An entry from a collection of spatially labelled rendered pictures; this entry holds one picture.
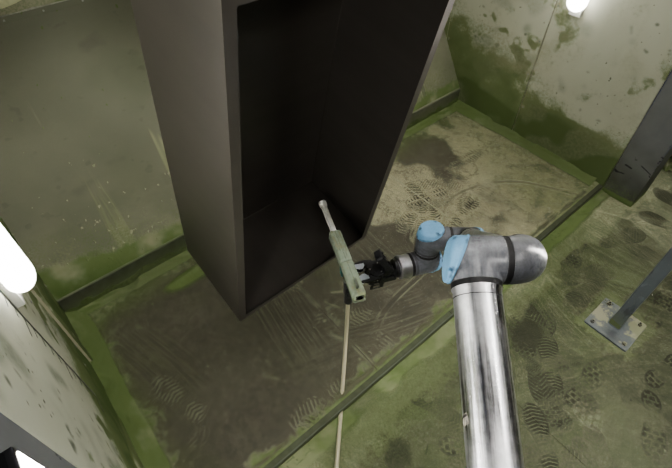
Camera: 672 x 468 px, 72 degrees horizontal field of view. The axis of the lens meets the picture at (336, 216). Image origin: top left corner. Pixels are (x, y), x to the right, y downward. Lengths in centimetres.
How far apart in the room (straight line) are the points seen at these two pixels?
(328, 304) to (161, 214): 90
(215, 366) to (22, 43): 152
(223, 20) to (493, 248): 74
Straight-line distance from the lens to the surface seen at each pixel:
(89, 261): 235
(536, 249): 118
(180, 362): 215
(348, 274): 163
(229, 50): 78
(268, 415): 199
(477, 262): 110
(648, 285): 229
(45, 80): 232
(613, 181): 311
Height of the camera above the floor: 189
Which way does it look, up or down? 47 degrees down
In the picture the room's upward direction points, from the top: 1 degrees clockwise
